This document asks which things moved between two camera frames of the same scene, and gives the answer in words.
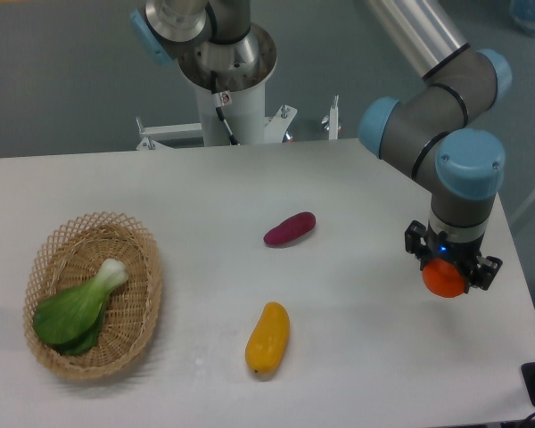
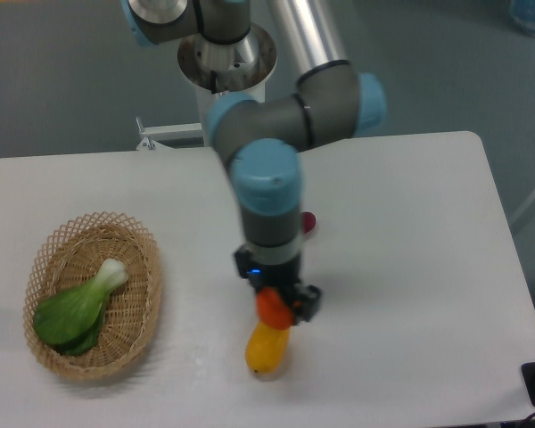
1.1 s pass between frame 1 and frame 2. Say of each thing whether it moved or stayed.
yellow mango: stayed
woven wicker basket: stayed
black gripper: moved
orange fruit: moved
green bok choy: stayed
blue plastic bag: stayed
